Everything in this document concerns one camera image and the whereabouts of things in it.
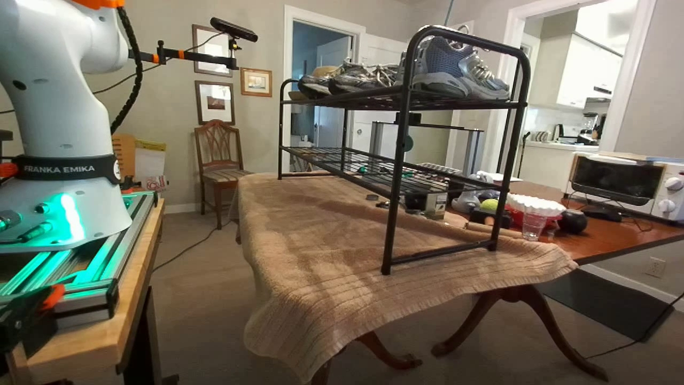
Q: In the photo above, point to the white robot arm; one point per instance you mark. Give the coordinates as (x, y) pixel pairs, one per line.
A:
(64, 191)

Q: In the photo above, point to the black camera on boom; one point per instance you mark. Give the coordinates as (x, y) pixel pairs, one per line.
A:
(236, 33)

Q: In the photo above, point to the black metal shoe rack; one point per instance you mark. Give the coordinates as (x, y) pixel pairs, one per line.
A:
(394, 175)

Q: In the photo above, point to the framed wall picture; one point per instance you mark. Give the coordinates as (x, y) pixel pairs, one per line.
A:
(214, 100)
(209, 43)

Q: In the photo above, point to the grey worn sneaker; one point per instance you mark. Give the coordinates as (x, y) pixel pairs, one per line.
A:
(347, 77)

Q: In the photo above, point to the clear plastic food container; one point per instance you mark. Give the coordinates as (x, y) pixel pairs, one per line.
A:
(532, 212)

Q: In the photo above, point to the upper framed wall picture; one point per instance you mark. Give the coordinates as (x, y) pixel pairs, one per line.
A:
(209, 43)

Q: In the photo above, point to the dark wooden dining table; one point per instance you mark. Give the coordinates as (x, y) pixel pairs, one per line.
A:
(602, 239)

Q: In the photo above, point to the aluminium rail base frame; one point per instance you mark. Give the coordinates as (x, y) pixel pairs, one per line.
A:
(89, 274)

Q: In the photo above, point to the small gold framed picture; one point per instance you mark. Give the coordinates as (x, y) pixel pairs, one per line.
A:
(254, 81)

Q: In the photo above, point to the lower framed wall picture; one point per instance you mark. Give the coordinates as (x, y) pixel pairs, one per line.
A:
(214, 100)

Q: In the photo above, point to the wooden chair with cushion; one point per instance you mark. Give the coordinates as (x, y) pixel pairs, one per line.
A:
(220, 167)

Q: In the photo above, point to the white toaster oven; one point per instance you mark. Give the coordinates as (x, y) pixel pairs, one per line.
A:
(646, 186)

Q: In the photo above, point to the wooden robot base bench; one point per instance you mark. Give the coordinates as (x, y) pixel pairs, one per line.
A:
(115, 350)

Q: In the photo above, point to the beige woven tablecloth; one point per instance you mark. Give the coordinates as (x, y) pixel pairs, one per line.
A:
(314, 246)

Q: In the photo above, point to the light blue mesh sneaker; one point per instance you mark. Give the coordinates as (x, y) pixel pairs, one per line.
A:
(455, 69)

